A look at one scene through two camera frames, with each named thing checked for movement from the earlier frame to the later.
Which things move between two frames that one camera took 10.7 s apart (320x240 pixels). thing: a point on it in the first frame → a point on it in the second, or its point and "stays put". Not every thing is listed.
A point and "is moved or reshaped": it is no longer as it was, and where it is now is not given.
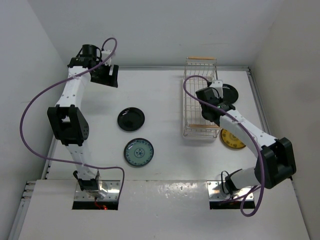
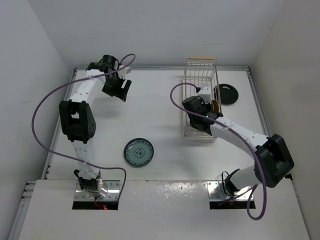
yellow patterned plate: (231, 140) is moved or reshaped
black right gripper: (220, 100) → (208, 106)
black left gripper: (108, 80) → (116, 92)
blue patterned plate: (138, 152) stays put
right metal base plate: (215, 192) stays put
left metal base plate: (112, 187) stays put
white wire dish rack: (195, 124) stays put
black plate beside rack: (229, 93) stays put
